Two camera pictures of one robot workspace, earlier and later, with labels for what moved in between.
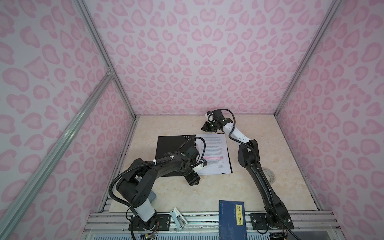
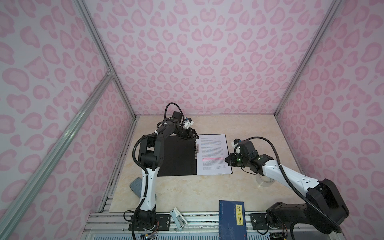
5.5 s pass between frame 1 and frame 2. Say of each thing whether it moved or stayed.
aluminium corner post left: stayed
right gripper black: moved
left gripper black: moved
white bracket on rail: stayed
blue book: stayed
